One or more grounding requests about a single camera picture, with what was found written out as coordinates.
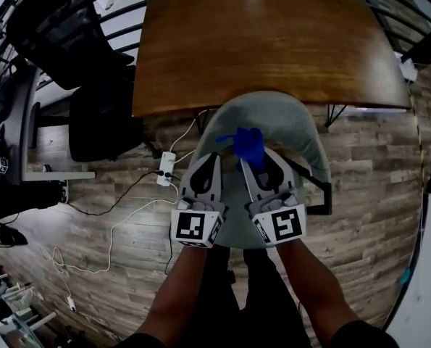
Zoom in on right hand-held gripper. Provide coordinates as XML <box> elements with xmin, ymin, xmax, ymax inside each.
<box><xmin>239</xmin><ymin>146</ymin><xmax>308</xmax><ymax>249</ymax></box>

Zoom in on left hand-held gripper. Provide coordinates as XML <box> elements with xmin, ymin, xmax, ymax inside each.
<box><xmin>170</xmin><ymin>152</ymin><xmax>227</xmax><ymax>249</ymax></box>

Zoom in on blue cloth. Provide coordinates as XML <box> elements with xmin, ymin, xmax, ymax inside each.
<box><xmin>216</xmin><ymin>127</ymin><xmax>266</xmax><ymax>172</ymax></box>

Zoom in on grey upholstered chair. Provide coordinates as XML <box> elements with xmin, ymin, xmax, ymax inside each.
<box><xmin>195</xmin><ymin>91</ymin><xmax>334</xmax><ymax>249</ymax></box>

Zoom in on person's right forearm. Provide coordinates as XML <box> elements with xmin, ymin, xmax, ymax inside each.
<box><xmin>275</xmin><ymin>237</ymin><xmax>363</xmax><ymax>340</ymax></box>

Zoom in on person's left forearm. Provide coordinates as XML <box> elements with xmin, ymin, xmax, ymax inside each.
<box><xmin>135</xmin><ymin>244</ymin><xmax>216</xmax><ymax>344</ymax></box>

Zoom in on black mesh office chair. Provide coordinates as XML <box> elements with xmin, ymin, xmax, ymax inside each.
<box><xmin>7</xmin><ymin>0</ymin><xmax>143</xmax><ymax>162</ymax></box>

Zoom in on white power strip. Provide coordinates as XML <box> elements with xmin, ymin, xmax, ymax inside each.
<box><xmin>156</xmin><ymin>151</ymin><xmax>176</xmax><ymax>187</ymax></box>

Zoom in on person's black trousers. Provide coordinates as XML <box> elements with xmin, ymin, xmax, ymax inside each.
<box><xmin>185</xmin><ymin>244</ymin><xmax>310</xmax><ymax>348</ymax></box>

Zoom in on brown wooden table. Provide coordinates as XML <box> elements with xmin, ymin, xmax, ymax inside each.
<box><xmin>131</xmin><ymin>0</ymin><xmax>412</xmax><ymax>128</ymax></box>

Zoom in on yellow black striped tape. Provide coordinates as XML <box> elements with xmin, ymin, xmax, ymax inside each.
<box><xmin>410</xmin><ymin>92</ymin><xmax>427</xmax><ymax>181</ymax></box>

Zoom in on person's black shirt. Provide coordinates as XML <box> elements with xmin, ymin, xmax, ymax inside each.
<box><xmin>117</xmin><ymin>319</ymin><xmax>401</xmax><ymax>348</ymax></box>

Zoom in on grey desk with white leg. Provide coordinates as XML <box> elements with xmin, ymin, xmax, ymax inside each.
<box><xmin>19</xmin><ymin>67</ymin><xmax>96</xmax><ymax>184</ymax></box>

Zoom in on white metal rack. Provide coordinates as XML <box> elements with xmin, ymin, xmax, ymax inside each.
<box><xmin>0</xmin><ymin>272</ymin><xmax>57</xmax><ymax>348</ymax></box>

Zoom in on black metal railing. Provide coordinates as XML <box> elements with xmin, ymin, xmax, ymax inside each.
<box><xmin>73</xmin><ymin>0</ymin><xmax>431</xmax><ymax>65</ymax></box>

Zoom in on short white cable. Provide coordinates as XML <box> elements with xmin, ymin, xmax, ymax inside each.
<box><xmin>170</xmin><ymin>109</ymin><xmax>201</xmax><ymax>155</ymax></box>

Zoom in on long white charger cable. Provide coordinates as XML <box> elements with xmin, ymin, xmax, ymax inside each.
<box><xmin>39</xmin><ymin>198</ymin><xmax>182</xmax><ymax>313</ymax></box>

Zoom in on black power cable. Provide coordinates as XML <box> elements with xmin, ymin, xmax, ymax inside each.
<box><xmin>68</xmin><ymin>170</ymin><xmax>165</xmax><ymax>217</ymax></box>

